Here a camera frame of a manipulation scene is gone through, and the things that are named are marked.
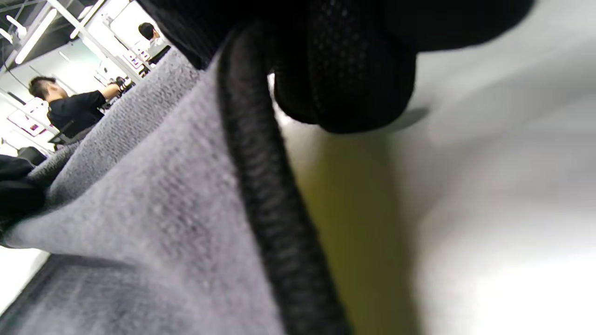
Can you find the white ceiling light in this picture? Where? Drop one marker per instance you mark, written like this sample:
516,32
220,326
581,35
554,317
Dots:
35,37

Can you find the grey hand towel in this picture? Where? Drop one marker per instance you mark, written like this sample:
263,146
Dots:
163,186

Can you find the person's left hand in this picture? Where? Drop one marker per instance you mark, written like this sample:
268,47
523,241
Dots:
18,195

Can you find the person's right hand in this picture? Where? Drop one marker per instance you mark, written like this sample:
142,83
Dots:
354,70

